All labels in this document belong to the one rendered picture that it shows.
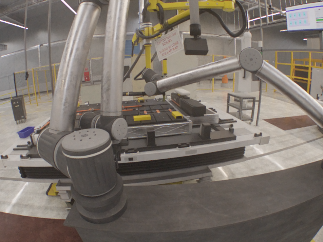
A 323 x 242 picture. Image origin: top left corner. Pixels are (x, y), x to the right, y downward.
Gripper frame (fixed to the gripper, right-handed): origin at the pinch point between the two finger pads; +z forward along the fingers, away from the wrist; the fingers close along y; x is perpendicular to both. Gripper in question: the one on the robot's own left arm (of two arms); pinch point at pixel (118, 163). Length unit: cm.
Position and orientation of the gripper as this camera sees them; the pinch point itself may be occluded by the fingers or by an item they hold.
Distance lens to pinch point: 117.1
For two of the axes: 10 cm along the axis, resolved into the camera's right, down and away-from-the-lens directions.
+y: 0.3, 3.1, -9.5
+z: 0.3, 9.5, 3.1
